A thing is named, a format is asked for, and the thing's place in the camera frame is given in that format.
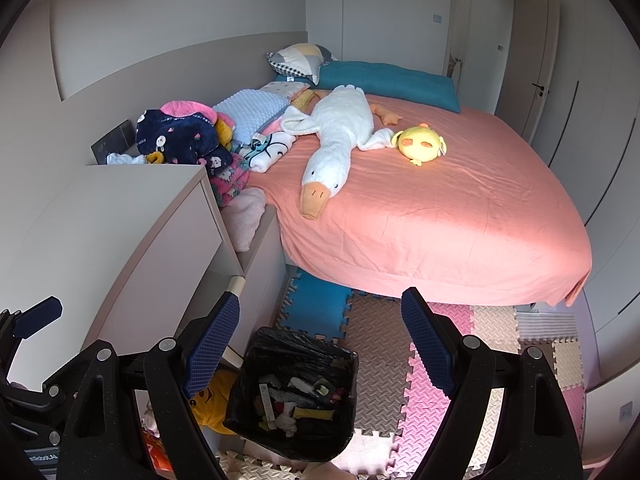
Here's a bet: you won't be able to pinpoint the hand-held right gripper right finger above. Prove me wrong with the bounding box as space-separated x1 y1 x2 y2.
401 287 583 480

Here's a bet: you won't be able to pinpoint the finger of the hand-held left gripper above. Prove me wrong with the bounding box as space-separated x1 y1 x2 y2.
0 296 63 386

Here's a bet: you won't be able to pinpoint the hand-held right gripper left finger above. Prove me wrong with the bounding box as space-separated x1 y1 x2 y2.
57 292 241 480

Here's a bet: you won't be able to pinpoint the bin with black bag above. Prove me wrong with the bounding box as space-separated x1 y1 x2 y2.
222 326 360 463

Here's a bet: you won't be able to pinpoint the foam floor mat tiles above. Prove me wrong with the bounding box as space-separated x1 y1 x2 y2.
215 267 588 480

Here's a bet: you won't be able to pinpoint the yellow plush toy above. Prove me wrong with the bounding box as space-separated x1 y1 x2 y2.
191 367 241 436

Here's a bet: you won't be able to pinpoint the cream corner guard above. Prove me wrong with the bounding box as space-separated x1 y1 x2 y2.
224 276 247 306

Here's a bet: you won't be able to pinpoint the orange plastic item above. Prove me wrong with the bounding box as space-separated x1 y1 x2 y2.
145 432 176 472

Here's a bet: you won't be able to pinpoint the pink bed sheet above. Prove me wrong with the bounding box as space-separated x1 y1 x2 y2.
250 92 593 308

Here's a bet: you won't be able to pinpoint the pale pink fluffy cloth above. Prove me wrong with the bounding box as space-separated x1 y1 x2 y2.
221 187 267 253

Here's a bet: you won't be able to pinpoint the pink patterned blanket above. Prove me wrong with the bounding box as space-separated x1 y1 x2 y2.
209 152 251 208

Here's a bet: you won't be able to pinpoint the yellow chick plush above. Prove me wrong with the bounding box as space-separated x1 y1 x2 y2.
391 124 447 166

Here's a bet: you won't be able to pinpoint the white cartoon print blanket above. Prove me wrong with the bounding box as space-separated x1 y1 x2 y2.
240 130 297 173

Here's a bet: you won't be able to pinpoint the navy printed blanket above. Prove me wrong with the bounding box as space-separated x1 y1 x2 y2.
135 107 235 168

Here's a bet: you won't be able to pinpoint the white goose plush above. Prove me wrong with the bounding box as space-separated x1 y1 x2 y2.
280 85 403 221

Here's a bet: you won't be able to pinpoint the light blue dotted blanket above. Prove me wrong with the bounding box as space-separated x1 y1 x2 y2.
212 89 293 143

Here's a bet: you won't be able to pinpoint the teal pillow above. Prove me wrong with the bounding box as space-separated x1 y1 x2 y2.
316 61 461 114

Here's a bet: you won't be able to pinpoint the checked patchwork pillow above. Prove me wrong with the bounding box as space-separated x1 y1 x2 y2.
266 43 333 86

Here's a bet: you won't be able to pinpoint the white door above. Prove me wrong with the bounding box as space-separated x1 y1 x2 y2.
444 0 517 113

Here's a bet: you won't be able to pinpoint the black wall panel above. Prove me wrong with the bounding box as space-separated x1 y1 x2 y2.
90 120 138 166

